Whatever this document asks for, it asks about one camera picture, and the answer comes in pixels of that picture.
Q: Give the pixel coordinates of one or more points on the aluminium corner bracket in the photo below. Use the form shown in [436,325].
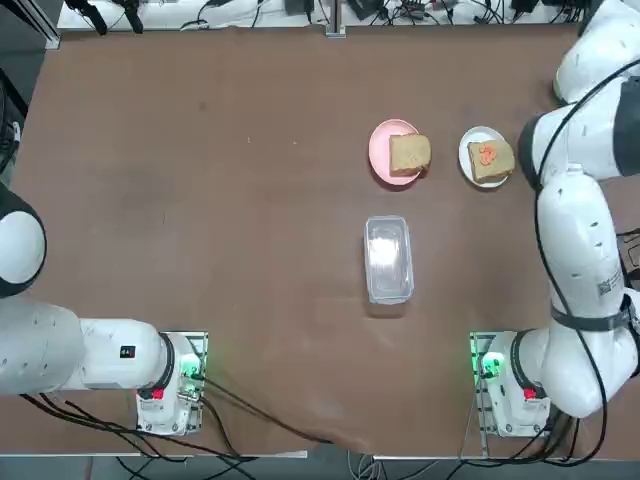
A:
[54,37]

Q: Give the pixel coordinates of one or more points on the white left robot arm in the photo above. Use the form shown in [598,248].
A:
[50,350]

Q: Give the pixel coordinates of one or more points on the pink round plate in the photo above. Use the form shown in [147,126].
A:
[380,155]

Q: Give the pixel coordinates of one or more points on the white round plate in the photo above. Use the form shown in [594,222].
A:
[467,165]

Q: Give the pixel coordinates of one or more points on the brown bread slice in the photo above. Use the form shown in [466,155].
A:
[500,167]
[410,155]

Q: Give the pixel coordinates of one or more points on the clear plastic container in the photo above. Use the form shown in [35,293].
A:
[389,260]

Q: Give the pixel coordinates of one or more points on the black stand leg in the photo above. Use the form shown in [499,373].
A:
[134,17]
[95,15]

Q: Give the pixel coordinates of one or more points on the aluminium camera post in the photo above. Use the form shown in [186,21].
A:
[335,20]

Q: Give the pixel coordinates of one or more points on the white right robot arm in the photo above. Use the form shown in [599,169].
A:
[575,240]

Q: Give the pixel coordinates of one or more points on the red and black power strip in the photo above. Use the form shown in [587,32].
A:
[411,10]

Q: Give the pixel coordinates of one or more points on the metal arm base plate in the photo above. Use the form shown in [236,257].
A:
[477,345]
[200,340]

